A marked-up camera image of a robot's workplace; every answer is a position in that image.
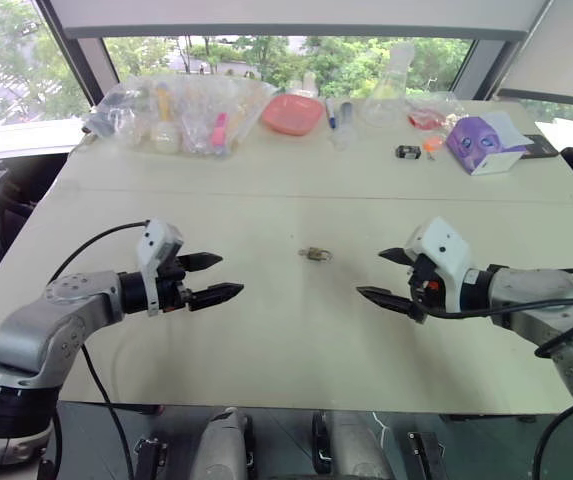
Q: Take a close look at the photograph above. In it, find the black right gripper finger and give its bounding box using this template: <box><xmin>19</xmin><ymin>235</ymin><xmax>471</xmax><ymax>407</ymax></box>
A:
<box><xmin>378</xmin><ymin>247</ymin><xmax>417</xmax><ymax>267</ymax></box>
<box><xmin>355</xmin><ymin>285</ymin><xmax>415</xmax><ymax>316</ymax></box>

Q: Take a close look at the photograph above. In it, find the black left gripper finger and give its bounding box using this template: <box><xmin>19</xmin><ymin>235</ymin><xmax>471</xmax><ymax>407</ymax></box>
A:
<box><xmin>178</xmin><ymin>252</ymin><xmax>224</xmax><ymax>274</ymax></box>
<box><xmin>187</xmin><ymin>282</ymin><xmax>245</xmax><ymax>313</ymax></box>

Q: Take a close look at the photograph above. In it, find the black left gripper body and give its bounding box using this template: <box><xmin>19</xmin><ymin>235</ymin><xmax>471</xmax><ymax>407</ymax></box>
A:
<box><xmin>156</xmin><ymin>255</ymin><xmax>192</xmax><ymax>314</ymax></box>

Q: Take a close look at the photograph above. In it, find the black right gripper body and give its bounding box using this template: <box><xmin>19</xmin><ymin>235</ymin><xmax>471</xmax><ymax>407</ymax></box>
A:
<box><xmin>406</xmin><ymin>254</ymin><xmax>443</xmax><ymax>325</ymax></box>

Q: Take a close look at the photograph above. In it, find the small metal padlock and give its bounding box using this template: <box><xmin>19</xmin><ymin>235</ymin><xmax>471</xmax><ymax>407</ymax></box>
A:
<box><xmin>297</xmin><ymin>246</ymin><xmax>334</xmax><ymax>263</ymax></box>

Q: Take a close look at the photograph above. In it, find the purple and white box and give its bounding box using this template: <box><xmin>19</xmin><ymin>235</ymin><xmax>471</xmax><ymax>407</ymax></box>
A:
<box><xmin>445</xmin><ymin>110</ymin><xmax>535</xmax><ymax>177</ymax></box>

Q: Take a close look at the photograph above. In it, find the clear plastic bag of items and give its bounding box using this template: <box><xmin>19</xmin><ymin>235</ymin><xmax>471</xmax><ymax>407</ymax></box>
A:
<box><xmin>81</xmin><ymin>74</ymin><xmax>280</xmax><ymax>159</ymax></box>

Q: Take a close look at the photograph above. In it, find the clear glass flask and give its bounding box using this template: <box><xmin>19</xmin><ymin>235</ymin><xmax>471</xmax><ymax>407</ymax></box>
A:
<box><xmin>359</xmin><ymin>42</ymin><xmax>416</xmax><ymax>130</ymax></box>

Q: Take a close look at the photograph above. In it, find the pink plastic plate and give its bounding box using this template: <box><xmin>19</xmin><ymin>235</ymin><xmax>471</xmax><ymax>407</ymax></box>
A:
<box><xmin>260</xmin><ymin>94</ymin><xmax>325</xmax><ymax>137</ymax></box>

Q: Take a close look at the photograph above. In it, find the black phone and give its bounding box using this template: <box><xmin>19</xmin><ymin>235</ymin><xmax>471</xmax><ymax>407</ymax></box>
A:
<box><xmin>519</xmin><ymin>133</ymin><xmax>560</xmax><ymax>160</ymax></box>

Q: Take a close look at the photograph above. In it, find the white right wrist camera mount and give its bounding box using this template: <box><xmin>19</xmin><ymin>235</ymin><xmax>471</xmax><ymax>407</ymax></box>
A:
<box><xmin>404</xmin><ymin>216</ymin><xmax>475</xmax><ymax>315</ymax></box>

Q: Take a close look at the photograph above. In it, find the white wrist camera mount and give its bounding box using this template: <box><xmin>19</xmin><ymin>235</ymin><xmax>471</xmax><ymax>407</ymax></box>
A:
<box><xmin>404</xmin><ymin>216</ymin><xmax>475</xmax><ymax>315</ymax></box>
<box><xmin>136</xmin><ymin>218</ymin><xmax>185</xmax><ymax>317</ymax></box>

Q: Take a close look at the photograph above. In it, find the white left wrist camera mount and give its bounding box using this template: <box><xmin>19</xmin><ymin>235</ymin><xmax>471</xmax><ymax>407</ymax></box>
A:
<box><xmin>136</xmin><ymin>218</ymin><xmax>185</xmax><ymax>317</ymax></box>

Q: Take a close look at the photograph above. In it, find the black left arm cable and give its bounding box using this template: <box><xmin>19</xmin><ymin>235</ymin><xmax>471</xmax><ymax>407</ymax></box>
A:
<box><xmin>46</xmin><ymin>221</ymin><xmax>148</xmax><ymax>480</ymax></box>

